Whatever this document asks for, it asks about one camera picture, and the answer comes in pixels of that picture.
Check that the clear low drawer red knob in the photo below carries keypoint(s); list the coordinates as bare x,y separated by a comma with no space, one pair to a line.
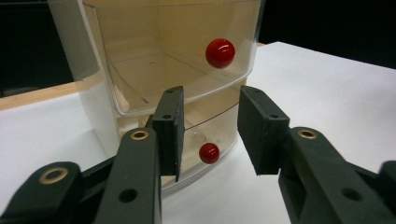
209,153

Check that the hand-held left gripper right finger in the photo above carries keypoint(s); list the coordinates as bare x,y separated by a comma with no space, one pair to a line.
311,174

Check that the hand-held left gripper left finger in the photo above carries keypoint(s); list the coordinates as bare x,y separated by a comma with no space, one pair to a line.
134,174

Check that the white table cover sheet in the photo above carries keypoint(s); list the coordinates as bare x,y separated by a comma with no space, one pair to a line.
327,93

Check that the clear tall drawer red knob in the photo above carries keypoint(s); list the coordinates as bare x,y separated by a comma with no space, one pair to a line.
220,53

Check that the cream bread box with red knobs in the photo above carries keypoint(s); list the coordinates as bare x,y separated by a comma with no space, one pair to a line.
93,109

